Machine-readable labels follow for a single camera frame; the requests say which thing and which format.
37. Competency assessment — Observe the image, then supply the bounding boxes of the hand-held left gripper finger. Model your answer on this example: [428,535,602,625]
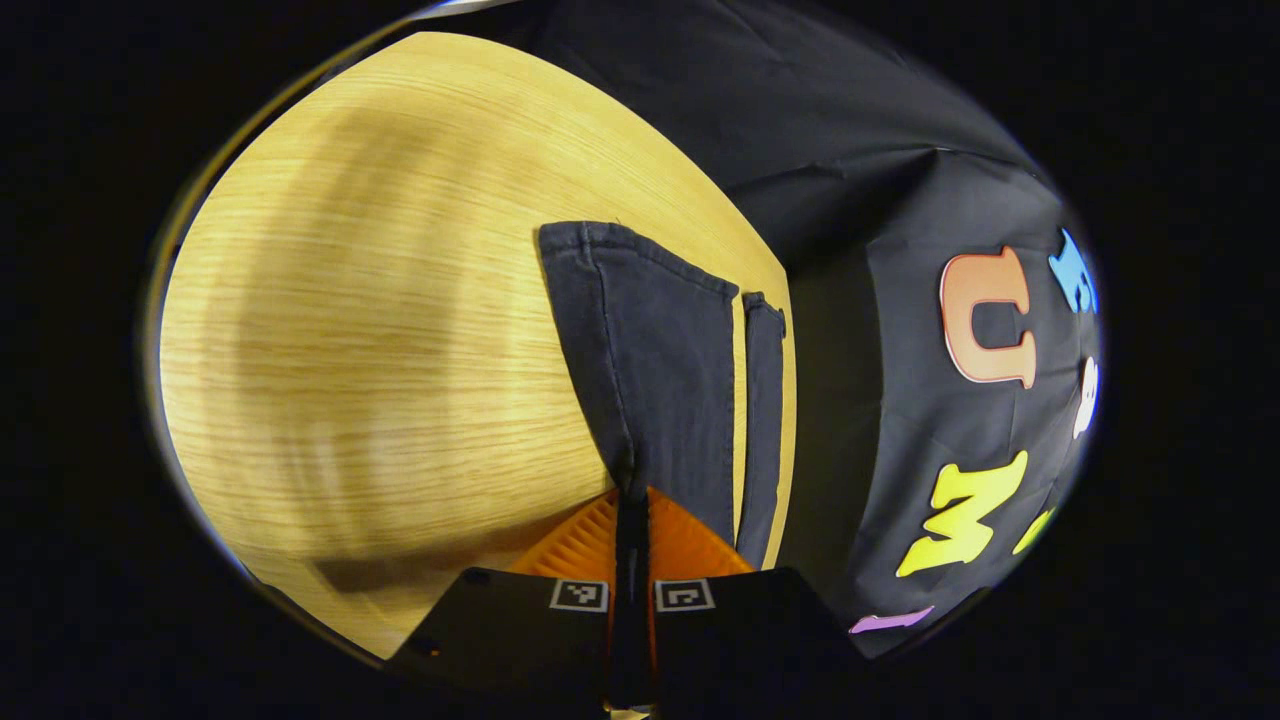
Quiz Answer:
[633,486,871,713]
[385,488,635,713]

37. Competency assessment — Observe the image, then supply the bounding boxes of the dark blue jeans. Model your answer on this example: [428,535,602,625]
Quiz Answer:
[538,220,788,573]

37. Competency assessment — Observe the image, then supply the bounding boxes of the black backdrop cloth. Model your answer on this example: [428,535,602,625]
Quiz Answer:
[430,0,1106,661]

